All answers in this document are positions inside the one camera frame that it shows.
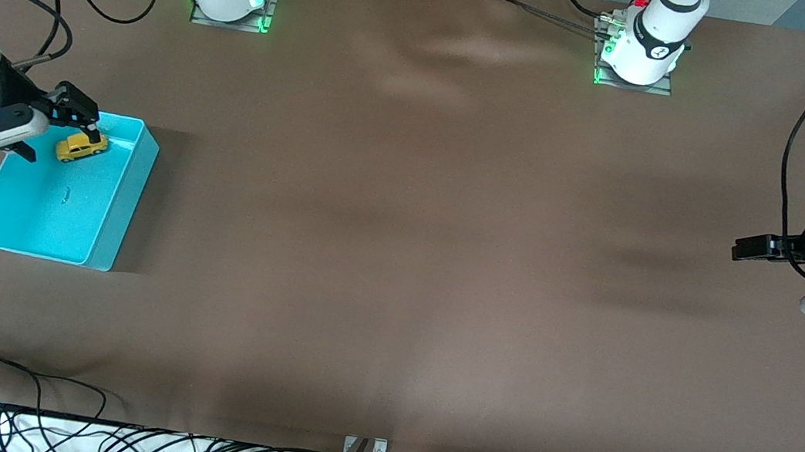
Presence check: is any yellow beetle toy car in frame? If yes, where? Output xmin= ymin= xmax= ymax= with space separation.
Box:
xmin=53 ymin=128 xmax=110 ymax=169

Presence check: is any turquoise plastic bin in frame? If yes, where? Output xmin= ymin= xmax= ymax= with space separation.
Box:
xmin=0 ymin=98 xmax=163 ymax=277

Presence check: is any brown table cover cloth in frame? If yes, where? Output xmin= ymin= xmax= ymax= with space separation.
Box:
xmin=0 ymin=0 xmax=805 ymax=452

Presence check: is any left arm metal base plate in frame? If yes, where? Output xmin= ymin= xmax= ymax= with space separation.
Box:
xmin=591 ymin=15 xmax=682 ymax=97

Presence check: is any grey conduit cable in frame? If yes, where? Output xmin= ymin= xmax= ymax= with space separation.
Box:
xmin=472 ymin=0 xmax=619 ymax=41

